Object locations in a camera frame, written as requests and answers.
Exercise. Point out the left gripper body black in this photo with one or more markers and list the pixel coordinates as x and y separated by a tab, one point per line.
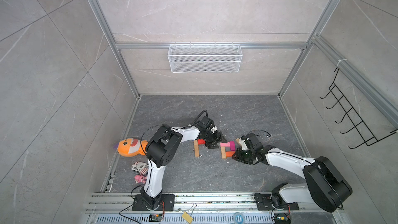
212	139

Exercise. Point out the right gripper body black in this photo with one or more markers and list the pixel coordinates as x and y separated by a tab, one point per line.
246	156

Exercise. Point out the light pink block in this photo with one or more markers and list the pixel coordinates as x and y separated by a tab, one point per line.
224	144

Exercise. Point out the red block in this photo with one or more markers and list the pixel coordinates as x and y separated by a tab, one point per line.
201	142

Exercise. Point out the magenta block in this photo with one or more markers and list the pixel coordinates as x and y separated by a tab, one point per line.
232	146

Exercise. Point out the orange block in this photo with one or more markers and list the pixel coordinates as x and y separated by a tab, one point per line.
230	154

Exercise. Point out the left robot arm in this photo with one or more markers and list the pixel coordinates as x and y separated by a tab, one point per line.
161	149

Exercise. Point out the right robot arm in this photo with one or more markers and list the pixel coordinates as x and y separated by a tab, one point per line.
324	184

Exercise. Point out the tape roll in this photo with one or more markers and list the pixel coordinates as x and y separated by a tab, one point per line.
238	218

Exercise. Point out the yellow tag with clip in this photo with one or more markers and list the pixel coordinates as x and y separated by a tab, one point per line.
187	215

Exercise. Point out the orange plush toy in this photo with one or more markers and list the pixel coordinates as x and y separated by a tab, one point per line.
131	147

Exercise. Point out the pink pig toy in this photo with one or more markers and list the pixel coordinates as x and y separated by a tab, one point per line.
140	179

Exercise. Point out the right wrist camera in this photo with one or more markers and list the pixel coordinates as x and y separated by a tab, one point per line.
243	145

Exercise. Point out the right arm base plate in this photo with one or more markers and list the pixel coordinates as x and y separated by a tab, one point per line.
268	202

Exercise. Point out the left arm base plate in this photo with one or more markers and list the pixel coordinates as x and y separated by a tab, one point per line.
160	203

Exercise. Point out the white wire mesh basket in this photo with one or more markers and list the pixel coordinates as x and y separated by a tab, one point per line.
205	58

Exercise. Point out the black wire hook rack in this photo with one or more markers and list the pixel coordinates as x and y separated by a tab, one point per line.
358	125

